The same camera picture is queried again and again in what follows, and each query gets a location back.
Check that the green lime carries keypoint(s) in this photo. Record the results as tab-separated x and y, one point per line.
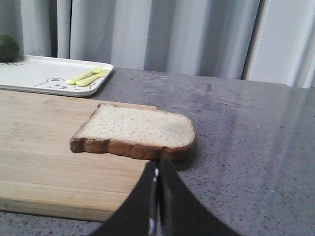
9	48

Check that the white bread slice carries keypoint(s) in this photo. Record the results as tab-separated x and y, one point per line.
135	133

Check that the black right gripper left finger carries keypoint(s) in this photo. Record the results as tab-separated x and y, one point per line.
137	216

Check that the yellow toy fork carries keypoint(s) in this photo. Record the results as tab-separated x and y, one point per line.
86	74

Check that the wooden cutting board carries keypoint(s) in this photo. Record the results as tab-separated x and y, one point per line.
38	172

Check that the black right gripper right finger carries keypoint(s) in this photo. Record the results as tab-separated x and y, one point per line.
181	214

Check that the yellow toy knife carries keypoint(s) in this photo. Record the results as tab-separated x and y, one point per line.
88	80

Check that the grey curtain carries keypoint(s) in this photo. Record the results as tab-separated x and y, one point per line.
255	40

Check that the white rectangular bear tray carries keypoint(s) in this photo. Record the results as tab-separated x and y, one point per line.
48	75

